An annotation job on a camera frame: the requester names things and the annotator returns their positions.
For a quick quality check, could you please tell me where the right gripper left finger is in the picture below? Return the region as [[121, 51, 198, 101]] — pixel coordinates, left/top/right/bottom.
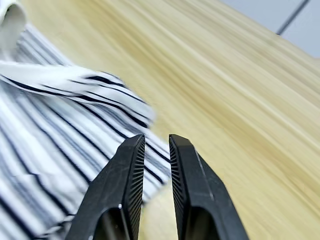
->
[[66, 134, 146, 240]]

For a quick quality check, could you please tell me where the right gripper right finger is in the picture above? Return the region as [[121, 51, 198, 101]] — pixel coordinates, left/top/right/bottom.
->
[[168, 134, 250, 240]]

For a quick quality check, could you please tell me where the white black striped T-shirt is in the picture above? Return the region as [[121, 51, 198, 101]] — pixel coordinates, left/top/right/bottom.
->
[[0, 0, 172, 240]]

